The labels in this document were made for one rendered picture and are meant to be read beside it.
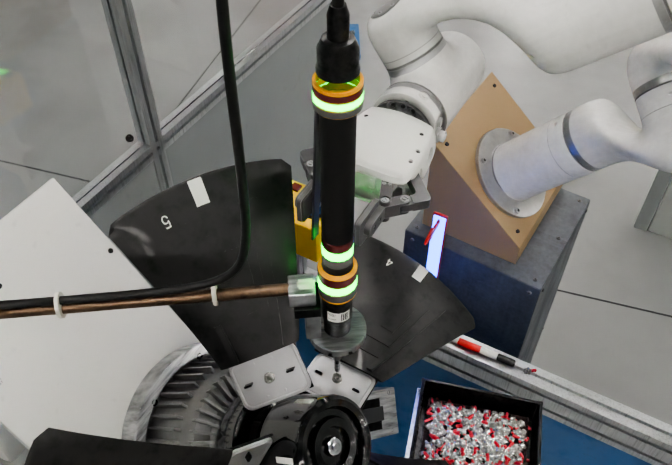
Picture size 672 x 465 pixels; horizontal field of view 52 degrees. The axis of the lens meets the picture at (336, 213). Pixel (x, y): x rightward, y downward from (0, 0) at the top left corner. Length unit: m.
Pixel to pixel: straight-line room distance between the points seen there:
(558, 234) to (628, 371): 1.08
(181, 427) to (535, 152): 0.79
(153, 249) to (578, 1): 0.54
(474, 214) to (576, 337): 1.22
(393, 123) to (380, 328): 0.35
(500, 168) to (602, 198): 1.69
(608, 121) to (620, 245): 1.64
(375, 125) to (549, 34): 0.20
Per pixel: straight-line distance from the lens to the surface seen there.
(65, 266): 1.00
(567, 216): 1.57
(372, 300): 1.03
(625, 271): 2.81
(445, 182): 1.38
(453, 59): 0.85
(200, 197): 0.83
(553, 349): 2.50
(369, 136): 0.75
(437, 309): 1.06
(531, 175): 1.36
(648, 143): 1.22
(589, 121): 1.28
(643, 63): 1.22
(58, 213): 1.01
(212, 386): 0.96
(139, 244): 0.84
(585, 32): 0.78
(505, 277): 1.43
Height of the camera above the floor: 2.00
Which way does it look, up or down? 46 degrees down
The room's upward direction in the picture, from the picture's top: straight up
